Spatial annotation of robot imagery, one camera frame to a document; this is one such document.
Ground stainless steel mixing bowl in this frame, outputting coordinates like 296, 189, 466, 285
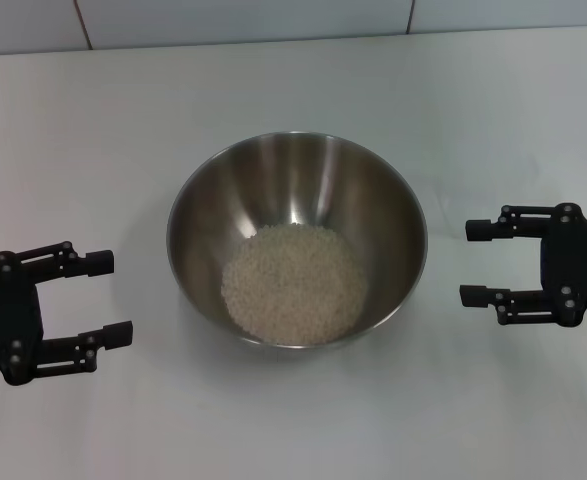
166, 130, 429, 350

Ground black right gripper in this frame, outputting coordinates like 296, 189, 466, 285
459, 202, 587, 329

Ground white rice grains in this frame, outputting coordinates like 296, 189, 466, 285
221, 224, 369, 346

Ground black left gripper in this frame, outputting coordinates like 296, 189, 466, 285
0, 241, 134, 386

